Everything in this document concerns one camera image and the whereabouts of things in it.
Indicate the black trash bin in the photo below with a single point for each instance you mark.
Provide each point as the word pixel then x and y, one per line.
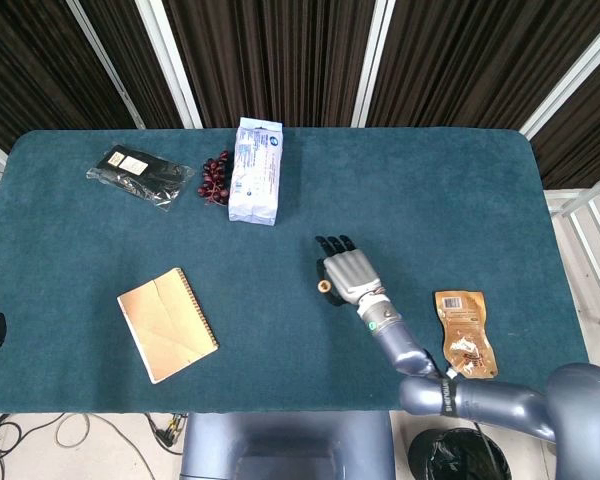
pixel 455 460

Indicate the dark brown pleated curtain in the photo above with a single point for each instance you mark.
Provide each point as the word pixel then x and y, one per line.
pixel 280 50

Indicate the white partition post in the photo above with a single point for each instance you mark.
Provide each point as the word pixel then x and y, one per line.
pixel 570 85
pixel 372 65
pixel 106 65
pixel 170 65

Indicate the brown spout pouch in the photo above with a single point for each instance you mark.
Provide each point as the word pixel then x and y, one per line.
pixel 467 330

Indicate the teal table cloth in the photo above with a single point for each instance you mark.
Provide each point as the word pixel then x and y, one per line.
pixel 330 210

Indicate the white metal rack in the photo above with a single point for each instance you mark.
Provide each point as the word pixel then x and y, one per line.
pixel 555 200

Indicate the tan spiral notebook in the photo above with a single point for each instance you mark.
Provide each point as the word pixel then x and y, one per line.
pixel 165 325

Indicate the black item in plastic bag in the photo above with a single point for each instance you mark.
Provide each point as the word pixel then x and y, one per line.
pixel 140 172

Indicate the white tissue pack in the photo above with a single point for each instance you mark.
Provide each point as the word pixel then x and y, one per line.
pixel 255 175

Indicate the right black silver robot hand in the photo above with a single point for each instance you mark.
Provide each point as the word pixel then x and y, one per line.
pixel 352 277

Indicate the blue-grey robot torso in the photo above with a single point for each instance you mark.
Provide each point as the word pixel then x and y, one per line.
pixel 280 440

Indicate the dark red grape bunch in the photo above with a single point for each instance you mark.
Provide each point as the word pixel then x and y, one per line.
pixel 212 175

